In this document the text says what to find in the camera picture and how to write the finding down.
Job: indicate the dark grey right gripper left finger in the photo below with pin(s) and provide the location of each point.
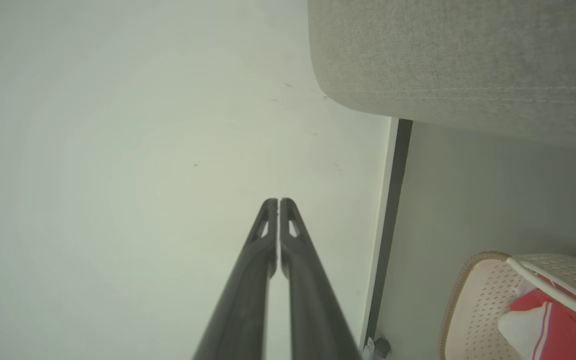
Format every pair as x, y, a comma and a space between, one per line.
248, 290

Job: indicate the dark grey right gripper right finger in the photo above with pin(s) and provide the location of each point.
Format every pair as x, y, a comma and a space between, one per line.
313, 300

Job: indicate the red and white garment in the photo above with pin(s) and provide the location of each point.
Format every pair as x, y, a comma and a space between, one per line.
563, 330

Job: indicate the small grey metal foot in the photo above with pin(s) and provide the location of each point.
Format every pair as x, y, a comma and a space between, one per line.
380, 347

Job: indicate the white perforated plastic laundry basket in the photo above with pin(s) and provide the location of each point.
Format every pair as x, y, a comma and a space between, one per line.
478, 310

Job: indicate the grey fabric cushion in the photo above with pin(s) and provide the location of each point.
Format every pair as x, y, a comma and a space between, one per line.
458, 55

